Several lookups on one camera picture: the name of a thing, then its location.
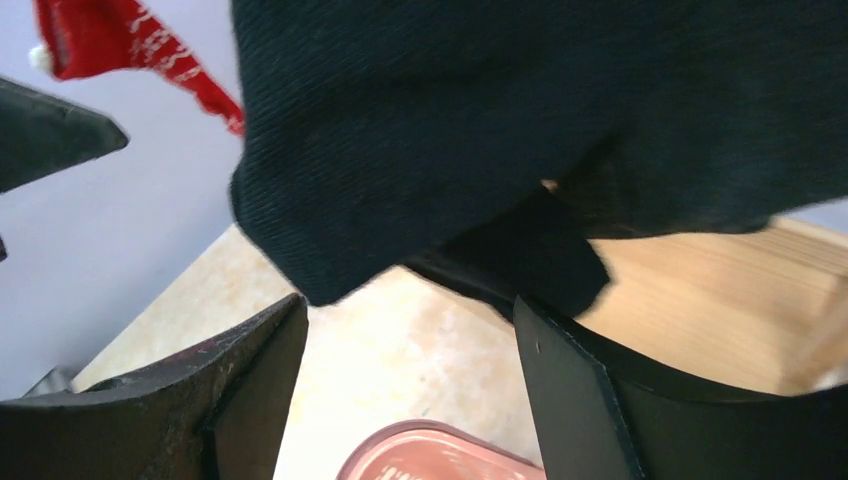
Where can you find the black sock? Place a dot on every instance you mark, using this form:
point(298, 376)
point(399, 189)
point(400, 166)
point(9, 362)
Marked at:
point(485, 144)

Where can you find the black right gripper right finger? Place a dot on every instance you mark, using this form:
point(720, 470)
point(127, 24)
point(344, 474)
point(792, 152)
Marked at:
point(604, 411)

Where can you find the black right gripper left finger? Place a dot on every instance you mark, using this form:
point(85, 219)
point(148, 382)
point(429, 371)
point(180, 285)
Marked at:
point(214, 410)

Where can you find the pink plastic laundry basket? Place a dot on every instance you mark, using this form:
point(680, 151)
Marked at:
point(431, 450)

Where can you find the red patterned sock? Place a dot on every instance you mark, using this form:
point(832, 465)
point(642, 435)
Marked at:
point(82, 39)

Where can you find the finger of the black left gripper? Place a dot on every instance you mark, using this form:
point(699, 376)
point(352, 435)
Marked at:
point(42, 134)

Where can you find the wooden drying rack frame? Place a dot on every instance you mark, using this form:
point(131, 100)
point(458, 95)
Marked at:
point(764, 311)

